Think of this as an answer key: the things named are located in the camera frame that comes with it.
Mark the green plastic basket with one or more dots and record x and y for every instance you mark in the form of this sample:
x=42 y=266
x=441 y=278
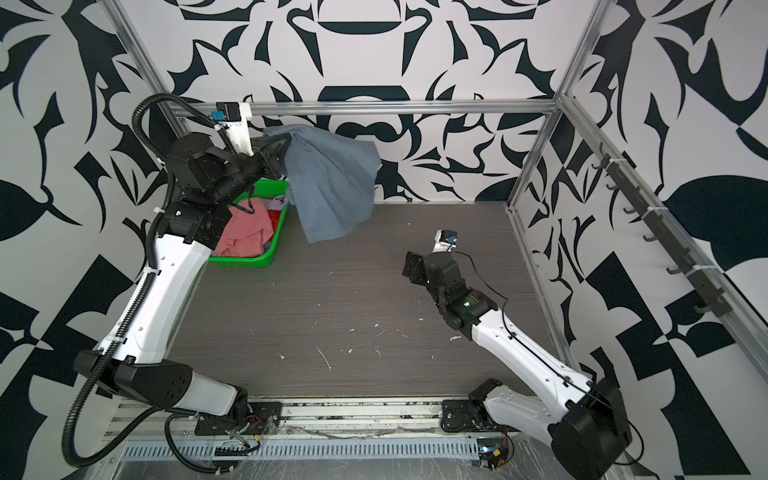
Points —
x=263 y=189

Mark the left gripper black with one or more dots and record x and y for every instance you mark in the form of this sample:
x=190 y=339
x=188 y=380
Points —
x=266 y=158

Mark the white slotted cable duct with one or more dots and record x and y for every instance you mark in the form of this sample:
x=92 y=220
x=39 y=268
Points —
x=461 y=448

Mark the grey blue t shirt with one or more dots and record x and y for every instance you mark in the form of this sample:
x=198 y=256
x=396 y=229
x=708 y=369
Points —
x=332 y=180

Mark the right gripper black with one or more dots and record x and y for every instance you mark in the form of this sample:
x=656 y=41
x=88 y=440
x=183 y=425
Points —
x=412 y=264

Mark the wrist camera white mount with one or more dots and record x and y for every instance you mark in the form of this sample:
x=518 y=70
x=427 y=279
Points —
x=231 y=121
x=445 y=241

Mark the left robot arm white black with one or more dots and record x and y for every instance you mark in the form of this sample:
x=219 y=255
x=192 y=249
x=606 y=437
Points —
x=131 y=360

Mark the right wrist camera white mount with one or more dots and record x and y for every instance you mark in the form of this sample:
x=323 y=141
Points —
x=445 y=241

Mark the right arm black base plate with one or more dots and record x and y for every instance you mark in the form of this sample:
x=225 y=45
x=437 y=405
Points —
x=465 y=415

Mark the red garment in basket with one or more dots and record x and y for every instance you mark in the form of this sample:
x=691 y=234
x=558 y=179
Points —
x=275 y=218

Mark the aluminium frame left post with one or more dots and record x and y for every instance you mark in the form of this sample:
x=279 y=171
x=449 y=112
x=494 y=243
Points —
x=131 y=41

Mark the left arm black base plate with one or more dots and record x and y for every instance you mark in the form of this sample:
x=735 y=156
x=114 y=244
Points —
x=261 y=417

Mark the small electronics board with wires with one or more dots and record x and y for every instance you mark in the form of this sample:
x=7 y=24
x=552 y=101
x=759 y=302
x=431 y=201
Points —
x=495 y=452

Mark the pink t shirt in basket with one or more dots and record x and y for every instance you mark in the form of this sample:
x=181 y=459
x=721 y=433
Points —
x=246 y=233

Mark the aluminium frame corner post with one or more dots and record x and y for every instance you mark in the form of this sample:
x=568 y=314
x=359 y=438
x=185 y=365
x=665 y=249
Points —
x=583 y=50

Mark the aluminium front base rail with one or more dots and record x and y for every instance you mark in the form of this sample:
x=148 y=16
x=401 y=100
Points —
x=345 y=417

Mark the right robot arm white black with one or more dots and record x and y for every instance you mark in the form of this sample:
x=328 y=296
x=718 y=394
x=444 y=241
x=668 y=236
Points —
x=583 y=421

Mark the purple garment in basket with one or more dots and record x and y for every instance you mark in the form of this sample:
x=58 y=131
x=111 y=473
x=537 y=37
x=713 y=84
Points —
x=278 y=203

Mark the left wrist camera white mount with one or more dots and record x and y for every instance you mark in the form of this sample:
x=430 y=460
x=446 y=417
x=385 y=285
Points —
x=231 y=121

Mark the aluminium frame back crossbar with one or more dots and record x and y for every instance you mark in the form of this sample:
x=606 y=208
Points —
x=379 y=107

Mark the black wall hook rail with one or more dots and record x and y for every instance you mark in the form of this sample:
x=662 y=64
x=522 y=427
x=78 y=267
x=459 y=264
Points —
x=660 y=222

